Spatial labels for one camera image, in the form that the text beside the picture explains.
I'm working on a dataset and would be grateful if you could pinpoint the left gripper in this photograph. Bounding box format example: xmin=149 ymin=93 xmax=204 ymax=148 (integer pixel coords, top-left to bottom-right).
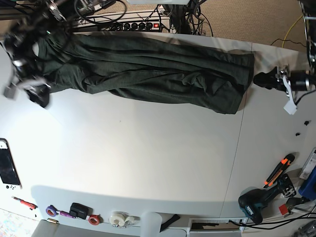
xmin=253 ymin=65 xmax=313 ymax=104

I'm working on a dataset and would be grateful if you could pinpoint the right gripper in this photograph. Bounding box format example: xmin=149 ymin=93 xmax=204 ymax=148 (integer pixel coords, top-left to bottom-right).
xmin=9 ymin=59 xmax=51 ymax=108

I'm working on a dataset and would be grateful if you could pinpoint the dark green t-shirt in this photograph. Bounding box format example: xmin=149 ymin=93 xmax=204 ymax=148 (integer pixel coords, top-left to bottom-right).
xmin=38 ymin=33 xmax=255 ymax=114

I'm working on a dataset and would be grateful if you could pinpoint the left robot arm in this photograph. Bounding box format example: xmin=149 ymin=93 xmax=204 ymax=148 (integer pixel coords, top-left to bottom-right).
xmin=253 ymin=0 xmax=316 ymax=106

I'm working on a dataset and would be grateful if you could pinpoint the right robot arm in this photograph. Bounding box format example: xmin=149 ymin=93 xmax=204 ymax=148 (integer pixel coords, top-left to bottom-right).
xmin=1 ymin=0 xmax=73 ymax=108

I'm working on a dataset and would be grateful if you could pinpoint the orange black utility knife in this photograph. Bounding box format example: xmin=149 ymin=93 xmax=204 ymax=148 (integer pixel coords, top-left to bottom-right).
xmin=263 ymin=154 xmax=295 ymax=189

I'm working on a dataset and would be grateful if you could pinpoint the white handheld game console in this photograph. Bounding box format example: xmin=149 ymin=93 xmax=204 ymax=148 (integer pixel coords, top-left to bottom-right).
xmin=0 ymin=138 xmax=22 ymax=190

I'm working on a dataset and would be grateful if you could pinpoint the red screwdriver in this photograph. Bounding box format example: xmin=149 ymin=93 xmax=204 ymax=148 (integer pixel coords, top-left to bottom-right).
xmin=12 ymin=196 xmax=37 ymax=210

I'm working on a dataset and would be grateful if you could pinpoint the blue box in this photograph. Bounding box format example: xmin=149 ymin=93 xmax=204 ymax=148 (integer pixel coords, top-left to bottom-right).
xmin=299 ymin=164 xmax=316 ymax=200

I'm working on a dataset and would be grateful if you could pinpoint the purple tape roll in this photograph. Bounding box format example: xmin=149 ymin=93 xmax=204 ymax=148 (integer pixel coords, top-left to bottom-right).
xmin=46 ymin=205 xmax=58 ymax=217

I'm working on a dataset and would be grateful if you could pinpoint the black power strip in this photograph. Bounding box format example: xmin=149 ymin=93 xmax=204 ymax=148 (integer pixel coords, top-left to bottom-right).
xmin=73 ymin=21 xmax=170 ymax=33

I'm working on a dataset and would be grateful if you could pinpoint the teal black power drill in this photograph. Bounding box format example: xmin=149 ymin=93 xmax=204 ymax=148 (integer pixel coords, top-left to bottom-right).
xmin=238 ymin=174 xmax=297 ymax=225

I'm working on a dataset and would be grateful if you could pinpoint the red square tag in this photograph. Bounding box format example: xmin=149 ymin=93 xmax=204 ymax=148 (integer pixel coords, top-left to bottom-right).
xmin=278 ymin=204 xmax=290 ymax=216

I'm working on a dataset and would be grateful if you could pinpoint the red tape roll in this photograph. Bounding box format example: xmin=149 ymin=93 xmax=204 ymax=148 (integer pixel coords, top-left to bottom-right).
xmin=88 ymin=215 xmax=101 ymax=226

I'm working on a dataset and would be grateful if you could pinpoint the white tape dispenser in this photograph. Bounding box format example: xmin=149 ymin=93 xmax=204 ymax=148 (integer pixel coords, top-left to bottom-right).
xmin=108 ymin=212 xmax=140 ymax=228

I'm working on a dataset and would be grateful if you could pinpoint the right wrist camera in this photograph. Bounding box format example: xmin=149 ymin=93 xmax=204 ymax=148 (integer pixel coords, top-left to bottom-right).
xmin=3 ymin=85 xmax=17 ymax=99

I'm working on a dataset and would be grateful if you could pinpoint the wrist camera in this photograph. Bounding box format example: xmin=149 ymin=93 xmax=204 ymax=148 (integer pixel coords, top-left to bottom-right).
xmin=283 ymin=100 xmax=297 ymax=115
xmin=3 ymin=85 xmax=17 ymax=99

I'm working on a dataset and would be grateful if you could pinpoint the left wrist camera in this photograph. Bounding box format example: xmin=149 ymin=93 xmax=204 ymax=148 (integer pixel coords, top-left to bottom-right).
xmin=283 ymin=100 xmax=297 ymax=115

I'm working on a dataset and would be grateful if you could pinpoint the yellow extension cable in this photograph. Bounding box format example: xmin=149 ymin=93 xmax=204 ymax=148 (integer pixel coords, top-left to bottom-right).
xmin=282 ymin=14 xmax=307 ymax=48

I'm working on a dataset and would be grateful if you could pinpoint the black action camera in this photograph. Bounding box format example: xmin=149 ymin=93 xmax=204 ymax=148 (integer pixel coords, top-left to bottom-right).
xmin=69 ymin=202 xmax=93 ymax=220

